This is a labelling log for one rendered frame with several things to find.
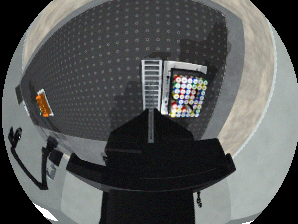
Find purple-capped vial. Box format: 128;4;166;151
180;81;186;89

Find orange rectangular rack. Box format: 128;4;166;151
36;93;51;116

